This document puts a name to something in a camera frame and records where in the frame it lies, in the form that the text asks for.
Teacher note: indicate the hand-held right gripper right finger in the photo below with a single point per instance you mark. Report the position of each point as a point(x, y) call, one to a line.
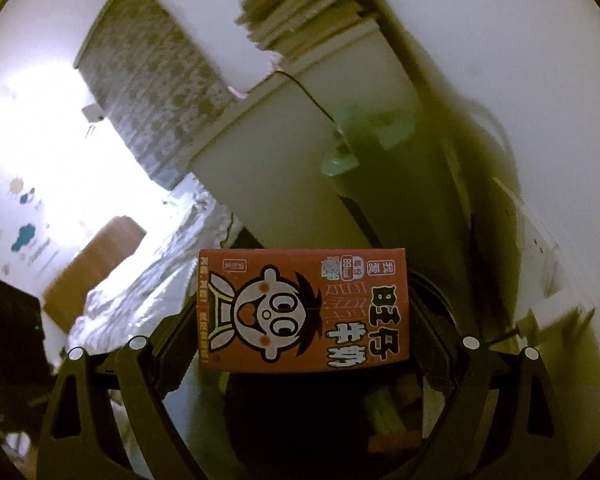
point(432, 345)

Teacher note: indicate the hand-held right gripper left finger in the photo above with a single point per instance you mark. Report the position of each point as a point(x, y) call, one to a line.
point(175, 350)

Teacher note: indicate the red milk carton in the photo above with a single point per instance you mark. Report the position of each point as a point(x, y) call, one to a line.
point(305, 310)

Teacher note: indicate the black trash bin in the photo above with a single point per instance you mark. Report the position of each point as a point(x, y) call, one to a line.
point(290, 425)

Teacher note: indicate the bed with patterned duvet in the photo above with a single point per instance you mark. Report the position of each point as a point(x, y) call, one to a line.
point(145, 280)

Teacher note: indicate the green packet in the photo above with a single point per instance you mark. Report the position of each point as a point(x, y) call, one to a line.
point(385, 410)

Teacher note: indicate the black chair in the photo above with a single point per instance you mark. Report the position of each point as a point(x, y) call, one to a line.
point(10, 340)

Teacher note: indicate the large blue cloud sticker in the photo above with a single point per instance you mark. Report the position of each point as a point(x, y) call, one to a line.
point(22, 237)

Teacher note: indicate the white cabinet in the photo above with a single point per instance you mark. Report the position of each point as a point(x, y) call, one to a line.
point(260, 170)

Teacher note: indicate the small blue cloud sticker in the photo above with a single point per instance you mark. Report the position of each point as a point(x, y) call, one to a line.
point(27, 196)

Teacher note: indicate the green plastic container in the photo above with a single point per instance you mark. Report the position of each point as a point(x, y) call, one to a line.
point(375, 135)

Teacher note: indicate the patterned curtain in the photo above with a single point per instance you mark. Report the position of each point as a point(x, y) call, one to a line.
point(145, 85)

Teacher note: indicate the stack of books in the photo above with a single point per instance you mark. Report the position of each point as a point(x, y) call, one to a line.
point(300, 15)

